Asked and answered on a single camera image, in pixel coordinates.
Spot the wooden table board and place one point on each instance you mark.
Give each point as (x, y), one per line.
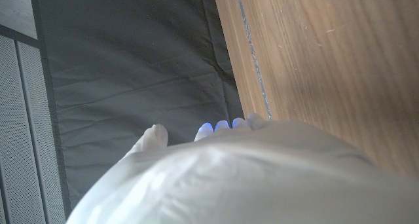
(252, 50)

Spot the grey perforated metal panel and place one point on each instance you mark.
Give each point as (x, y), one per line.
(19, 135)

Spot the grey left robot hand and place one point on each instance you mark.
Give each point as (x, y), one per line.
(229, 178)

